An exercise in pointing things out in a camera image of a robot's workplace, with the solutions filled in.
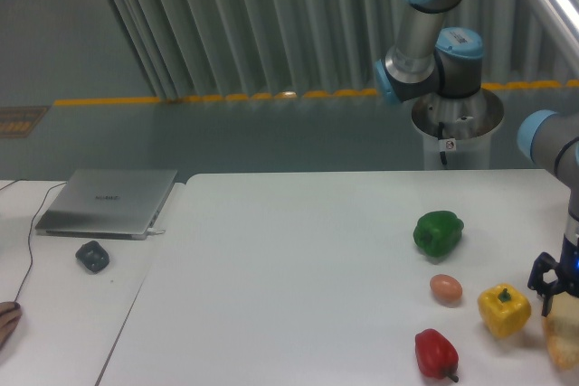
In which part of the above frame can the small black plastic part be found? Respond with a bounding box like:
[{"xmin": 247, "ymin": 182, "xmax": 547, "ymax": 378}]
[{"xmin": 75, "ymin": 240, "xmax": 110, "ymax": 274}]

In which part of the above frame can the green bell pepper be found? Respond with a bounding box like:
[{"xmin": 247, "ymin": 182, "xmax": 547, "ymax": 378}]
[{"xmin": 413, "ymin": 211, "xmax": 464, "ymax": 259}]

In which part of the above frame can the silver closed laptop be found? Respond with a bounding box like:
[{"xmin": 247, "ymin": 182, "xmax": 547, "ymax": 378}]
[{"xmin": 35, "ymin": 169, "xmax": 177, "ymax": 240}]

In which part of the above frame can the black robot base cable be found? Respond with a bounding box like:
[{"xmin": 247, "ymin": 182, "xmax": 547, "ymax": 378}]
[{"xmin": 436, "ymin": 120, "xmax": 449, "ymax": 169}]

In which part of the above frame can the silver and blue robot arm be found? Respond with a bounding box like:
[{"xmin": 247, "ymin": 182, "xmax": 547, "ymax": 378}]
[{"xmin": 375, "ymin": 0, "xmax": 578, "ymax": 315}]

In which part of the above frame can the white cylindrical robot pedestal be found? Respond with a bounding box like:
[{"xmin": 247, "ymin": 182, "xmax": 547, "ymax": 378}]
[{"xmin": 411, "ymin": 89, "xmax": 504, "ymax": 170}]

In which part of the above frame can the black thin cable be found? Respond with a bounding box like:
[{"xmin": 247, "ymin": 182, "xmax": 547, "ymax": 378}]
[{"xmin": 0, "ymin": 178, "xmax": 69, "ymax": 305}]

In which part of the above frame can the triangular toasted bread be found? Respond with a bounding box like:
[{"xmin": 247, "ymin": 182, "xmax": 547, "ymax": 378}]
[{"xmin": 543, "ymin": 293, "xmax": 578, "ymax": 370}]

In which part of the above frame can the person's hand on mouse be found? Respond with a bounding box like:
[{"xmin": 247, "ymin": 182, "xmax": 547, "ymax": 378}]
[{"xmin": 0, "ymin": 302, "xmax": 23, "ymax": 348}]

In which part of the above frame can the red bell pepper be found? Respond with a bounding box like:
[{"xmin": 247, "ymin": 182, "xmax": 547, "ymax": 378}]
[{"xmin": 414, "ymin": 328, "xmax": 459, "ymax": 382}]

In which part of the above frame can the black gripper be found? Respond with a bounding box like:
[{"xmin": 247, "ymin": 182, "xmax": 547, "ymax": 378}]
[{"xmin": 527, "ymin": 236, "xmax": 578, "ymax": 316}]

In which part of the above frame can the brown egg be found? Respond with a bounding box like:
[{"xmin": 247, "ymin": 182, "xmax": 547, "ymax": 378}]
[{"xmin": 430, "ymin": 274, "xmax": 463, "ymax": 303}]

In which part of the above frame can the yellow bell pepper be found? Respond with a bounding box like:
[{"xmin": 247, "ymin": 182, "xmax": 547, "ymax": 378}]
[{"xmin": 477, "ymin": 283, "xmax": 532, "ymax": 339}]

